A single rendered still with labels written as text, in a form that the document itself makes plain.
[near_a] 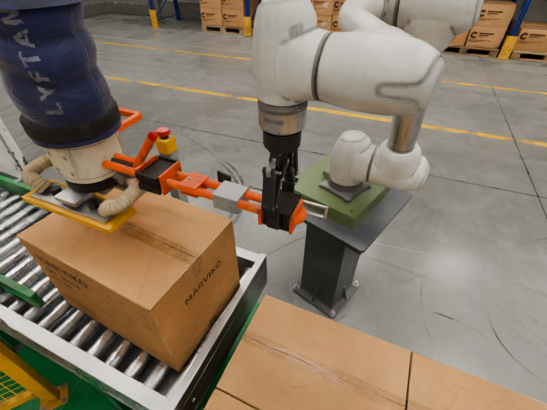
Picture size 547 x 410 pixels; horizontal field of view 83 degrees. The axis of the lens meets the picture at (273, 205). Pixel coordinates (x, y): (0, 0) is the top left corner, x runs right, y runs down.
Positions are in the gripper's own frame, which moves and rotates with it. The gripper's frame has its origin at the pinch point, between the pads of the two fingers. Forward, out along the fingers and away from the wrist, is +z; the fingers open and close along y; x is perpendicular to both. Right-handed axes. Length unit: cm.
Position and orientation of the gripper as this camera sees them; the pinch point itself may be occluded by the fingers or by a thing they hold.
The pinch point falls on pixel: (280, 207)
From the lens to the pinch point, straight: 72.4
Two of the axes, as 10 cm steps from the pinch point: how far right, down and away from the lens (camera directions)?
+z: 0.0, 7.6, 6.5
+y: -4.1, 5.9, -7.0
